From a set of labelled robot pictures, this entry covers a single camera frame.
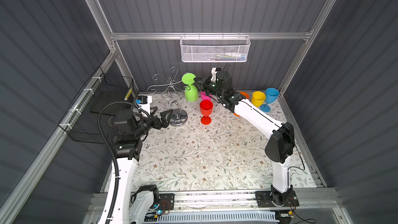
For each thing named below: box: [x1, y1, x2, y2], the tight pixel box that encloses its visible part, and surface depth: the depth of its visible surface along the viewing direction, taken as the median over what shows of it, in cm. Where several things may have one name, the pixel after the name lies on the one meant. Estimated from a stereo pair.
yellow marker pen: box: [123, 87, 133, 101], surface depth 84 cm
